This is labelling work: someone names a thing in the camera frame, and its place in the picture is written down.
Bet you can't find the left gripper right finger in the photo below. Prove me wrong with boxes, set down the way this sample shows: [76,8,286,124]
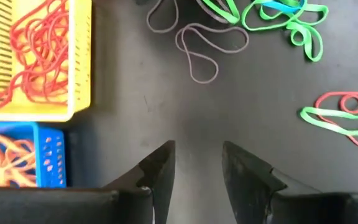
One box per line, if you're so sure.
[222,141,358,224]

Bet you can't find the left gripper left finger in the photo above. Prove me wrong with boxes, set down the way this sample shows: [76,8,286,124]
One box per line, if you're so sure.
[0,139,176,224]

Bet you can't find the green rubber band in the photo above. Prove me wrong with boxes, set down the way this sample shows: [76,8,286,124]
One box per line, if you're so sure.
[300,106,358,137]
[286,21,324,63]
[241,0,329,32]
[202,0,241,25]

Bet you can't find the orange rubber band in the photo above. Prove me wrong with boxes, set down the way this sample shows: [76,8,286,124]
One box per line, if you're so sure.
[0,155,37,190]
[0,133,37,170]

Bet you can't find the red rubber band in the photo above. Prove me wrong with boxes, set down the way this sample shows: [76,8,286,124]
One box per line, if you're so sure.
[314,77,358,150]
[0,0,70,111]

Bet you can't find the blue rubber band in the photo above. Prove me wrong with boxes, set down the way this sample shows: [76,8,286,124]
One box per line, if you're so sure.
[261,0,306,14]

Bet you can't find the blue plastic basket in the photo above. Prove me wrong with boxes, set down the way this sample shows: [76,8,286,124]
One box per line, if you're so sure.
[0,121,67,189]

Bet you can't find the yellow plastic basket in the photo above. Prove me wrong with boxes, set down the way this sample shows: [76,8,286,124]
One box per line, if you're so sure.
[0,0,92,122]

